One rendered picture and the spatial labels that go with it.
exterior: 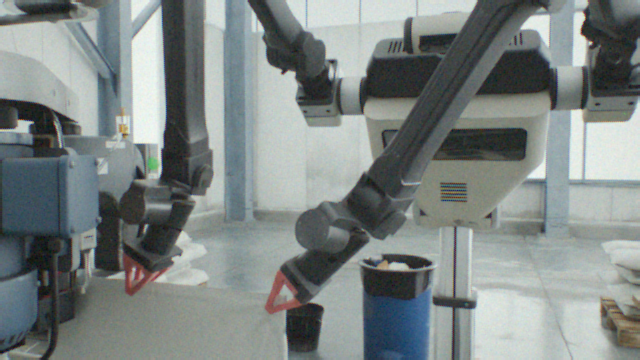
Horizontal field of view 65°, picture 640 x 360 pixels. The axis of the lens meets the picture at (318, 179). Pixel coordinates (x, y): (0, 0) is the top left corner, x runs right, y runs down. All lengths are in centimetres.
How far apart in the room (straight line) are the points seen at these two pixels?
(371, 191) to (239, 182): 891
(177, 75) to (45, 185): 29
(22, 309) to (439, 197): 88
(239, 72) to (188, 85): 890
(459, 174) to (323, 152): 809
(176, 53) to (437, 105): 39
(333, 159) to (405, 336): 638
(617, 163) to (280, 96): 571
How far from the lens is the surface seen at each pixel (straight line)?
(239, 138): 960
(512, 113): 108
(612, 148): 890
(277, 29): 98
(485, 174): 116
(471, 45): 65
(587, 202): 889
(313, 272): 77
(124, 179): 110
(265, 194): 967
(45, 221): 62
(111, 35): 714
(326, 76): 112
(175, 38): 80
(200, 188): 88
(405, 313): 301
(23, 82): 65
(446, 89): 66
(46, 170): 62
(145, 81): 778
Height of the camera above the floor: 131
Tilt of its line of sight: 3 degrees down
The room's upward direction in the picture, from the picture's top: straight up
